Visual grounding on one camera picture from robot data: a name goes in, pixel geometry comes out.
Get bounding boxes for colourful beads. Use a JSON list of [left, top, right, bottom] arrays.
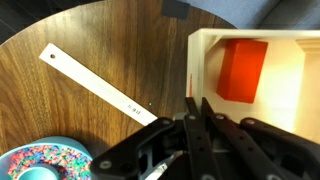
[[7, 144, 93, 180]]

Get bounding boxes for pale wooden ruler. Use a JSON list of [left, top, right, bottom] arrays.
[[38, 42, 159, 127]]

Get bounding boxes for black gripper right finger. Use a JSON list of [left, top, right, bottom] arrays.
[[201, 96, 320, 180]]

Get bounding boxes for red block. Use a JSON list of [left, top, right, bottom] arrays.
[[215, 38, 269, 104]]

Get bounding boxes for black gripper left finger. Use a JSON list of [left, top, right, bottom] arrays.
[[89, 97, 214, 180]]

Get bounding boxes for grey tape patch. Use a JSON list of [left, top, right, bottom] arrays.
[[161, 0, 191, 20]]

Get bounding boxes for teal measuring scoop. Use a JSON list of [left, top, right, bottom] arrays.
[[18, 162, 61, 180]]

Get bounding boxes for blue bowl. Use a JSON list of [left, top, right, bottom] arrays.
[[0, 135, 94, 180]]

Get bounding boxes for pale wooden box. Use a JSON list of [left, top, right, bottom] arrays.
[[186, 28, 320, 144]]

